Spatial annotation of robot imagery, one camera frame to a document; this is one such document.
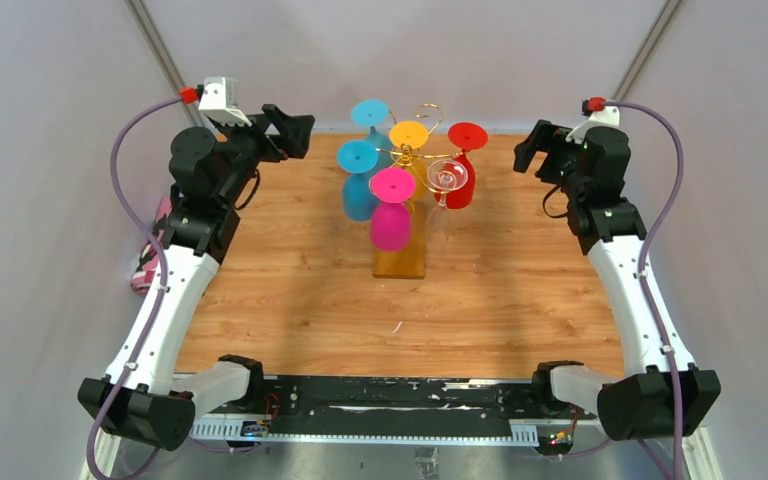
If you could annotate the wooden rack base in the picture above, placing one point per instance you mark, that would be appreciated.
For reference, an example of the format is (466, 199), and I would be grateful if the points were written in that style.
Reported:
(410, 262)

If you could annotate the rear blue wine glass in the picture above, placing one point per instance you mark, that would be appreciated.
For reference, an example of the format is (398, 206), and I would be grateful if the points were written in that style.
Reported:
(370, 113)

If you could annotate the pink wine glass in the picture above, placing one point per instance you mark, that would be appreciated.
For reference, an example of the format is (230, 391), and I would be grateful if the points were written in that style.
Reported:
(390, 228)

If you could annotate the red wine glass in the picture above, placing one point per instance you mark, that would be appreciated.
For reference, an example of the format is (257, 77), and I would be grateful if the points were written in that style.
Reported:
(467, 137)

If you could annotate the yellow wine glass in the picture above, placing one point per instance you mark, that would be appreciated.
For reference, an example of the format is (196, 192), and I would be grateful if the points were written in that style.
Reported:
(408, 137)

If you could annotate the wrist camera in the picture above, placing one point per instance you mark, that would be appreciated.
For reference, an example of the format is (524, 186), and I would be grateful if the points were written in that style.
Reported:
(218, 102)
(596, 113)

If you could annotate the gold wire glass rack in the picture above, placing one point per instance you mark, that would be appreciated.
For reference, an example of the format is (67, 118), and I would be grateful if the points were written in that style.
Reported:
(431, 116)

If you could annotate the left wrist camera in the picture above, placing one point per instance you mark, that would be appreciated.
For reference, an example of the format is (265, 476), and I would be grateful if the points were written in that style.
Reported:
(218, 102)

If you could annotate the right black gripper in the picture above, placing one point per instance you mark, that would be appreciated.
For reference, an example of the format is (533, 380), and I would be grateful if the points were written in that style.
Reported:
(546, 137)

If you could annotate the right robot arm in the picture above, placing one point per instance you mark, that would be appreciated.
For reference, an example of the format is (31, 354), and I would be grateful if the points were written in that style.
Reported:
(663, 393)

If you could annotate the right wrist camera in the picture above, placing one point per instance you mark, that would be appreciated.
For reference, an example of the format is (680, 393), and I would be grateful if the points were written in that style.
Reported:
(596, 113)

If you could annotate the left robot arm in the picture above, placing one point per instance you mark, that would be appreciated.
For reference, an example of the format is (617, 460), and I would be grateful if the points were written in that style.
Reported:
(138, 397)

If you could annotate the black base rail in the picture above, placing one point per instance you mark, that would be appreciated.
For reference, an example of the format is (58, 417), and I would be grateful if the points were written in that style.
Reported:
(394, 410)

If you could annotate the blue wine glass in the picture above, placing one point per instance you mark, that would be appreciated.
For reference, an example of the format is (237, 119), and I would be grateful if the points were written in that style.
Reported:
(370, 113)
(357, 158)

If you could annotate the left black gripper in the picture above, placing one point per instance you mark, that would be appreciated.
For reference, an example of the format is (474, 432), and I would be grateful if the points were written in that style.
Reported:
(290, 140)

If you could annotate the clear wine glass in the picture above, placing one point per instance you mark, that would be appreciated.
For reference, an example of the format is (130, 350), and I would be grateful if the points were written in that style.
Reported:
(444, 177)

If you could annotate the pink camouflage cloth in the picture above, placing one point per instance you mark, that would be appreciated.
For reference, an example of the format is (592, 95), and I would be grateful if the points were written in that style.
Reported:
(147, 262)

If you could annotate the front blue wine glass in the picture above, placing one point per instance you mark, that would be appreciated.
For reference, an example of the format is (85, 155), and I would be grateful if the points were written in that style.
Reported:
(357, 158)

